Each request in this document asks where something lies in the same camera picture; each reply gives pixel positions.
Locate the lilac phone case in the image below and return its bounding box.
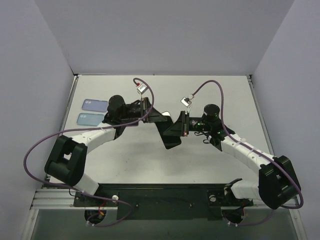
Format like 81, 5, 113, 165
81, 98, 108, 113

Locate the aluminium table edge rail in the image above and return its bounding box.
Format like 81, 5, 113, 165
30, 188, 118, 210

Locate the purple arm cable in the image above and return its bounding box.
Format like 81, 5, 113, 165
22, 77, 156, 228
189, 79, 305, 228

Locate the phone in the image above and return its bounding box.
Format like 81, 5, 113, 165
156, 111, 183, 151
76, 113, 104, 127

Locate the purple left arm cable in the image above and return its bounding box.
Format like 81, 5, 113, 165
22, 77, 156, 228

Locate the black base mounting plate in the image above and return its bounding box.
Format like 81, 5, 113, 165
73, 183, 253, 221

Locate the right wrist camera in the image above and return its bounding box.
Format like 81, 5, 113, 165
180, 95, 194, 113

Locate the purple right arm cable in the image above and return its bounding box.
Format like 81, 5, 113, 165
189, 79, 305, 228

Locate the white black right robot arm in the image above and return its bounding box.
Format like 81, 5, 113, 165
163, 104, 302, 210

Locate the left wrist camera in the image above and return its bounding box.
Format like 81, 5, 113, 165
136, 83, 149, 99

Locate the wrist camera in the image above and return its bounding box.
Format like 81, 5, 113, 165
136, 83, 149, 99
180, 95, 194, 113

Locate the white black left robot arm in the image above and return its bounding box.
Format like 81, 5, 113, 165
44, 95, 170, 206

